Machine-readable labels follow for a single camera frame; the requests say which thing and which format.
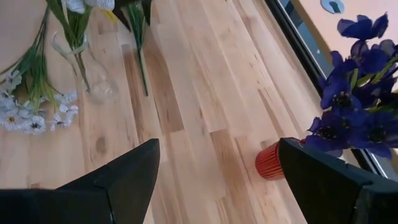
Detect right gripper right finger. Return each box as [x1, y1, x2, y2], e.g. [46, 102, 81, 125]
[278, 138, 398, 224]

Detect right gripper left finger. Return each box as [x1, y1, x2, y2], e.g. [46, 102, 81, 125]
[0, 138, 161, 224]

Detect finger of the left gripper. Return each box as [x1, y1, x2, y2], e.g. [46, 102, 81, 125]
[111, 5, 132, 32]
[141, 0, 154, 26]

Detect small-bloom white flower bunch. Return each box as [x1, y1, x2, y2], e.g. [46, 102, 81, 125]
[126, 0, 150, 98]

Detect white veined flower bunch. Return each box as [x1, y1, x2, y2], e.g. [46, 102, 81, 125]
[0, 5, 79, 136]
[46, 0, 118, 94]

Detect purple flower bunch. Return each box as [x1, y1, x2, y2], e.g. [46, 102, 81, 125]
[303, 12, 398, 160]

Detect clear glass vase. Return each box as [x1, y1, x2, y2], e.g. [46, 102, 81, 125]
[50, 29, 119, 106]

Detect red ribbed vase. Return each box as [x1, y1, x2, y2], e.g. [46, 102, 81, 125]
[254, 141, 285, 181]

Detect wooden table with grommet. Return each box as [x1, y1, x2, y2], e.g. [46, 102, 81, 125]
[292, 0, 398, 94]

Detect black table edge rail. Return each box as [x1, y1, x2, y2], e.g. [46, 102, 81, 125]
[264, 0, 389, 179]

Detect grey cable grommet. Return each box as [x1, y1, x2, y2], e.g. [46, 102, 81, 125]
[320, 0, 345, 15]

